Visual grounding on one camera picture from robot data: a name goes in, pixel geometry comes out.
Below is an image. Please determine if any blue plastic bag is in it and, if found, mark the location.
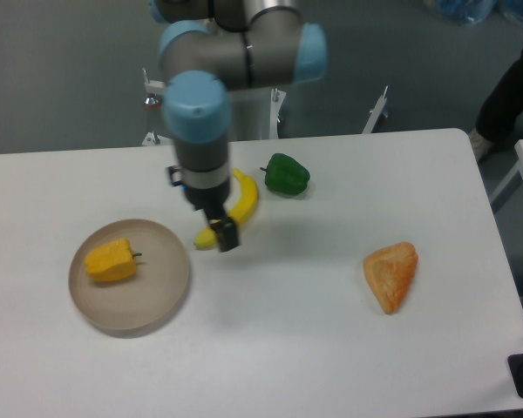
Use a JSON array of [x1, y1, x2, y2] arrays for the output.
[[423, 0, 523, 26]]

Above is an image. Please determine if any yellow banana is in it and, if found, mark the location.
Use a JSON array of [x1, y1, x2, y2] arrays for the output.
[[194, 168, 258, 250]]

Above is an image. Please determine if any yellow bell pepper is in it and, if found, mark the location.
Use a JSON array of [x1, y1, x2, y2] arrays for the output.
[[85, 238, 141, 282]]

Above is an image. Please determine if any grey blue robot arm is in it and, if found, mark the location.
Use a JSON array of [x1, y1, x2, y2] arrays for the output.
[[148, 1, 328, 252]]

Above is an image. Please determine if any orange bread slice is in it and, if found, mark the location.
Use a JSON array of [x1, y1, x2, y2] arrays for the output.
[[363, 241, 418, 314]]

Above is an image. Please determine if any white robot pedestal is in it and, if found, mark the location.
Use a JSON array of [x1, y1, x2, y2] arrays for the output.
[[140, 67, 391, 146]]

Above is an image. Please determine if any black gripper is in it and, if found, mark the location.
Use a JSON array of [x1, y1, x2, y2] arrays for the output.
[[166, 165, 240, 253]]

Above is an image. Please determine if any beige round plate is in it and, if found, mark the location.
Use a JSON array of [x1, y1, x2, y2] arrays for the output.
[[68, 219, 191, 336]]

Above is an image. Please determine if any person in black clothes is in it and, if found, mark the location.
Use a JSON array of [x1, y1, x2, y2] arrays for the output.
[[468, 49, 523, 162]]

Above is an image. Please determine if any green bell pepper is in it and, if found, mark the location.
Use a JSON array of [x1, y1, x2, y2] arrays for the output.
[[261, 153, 311, 196]]

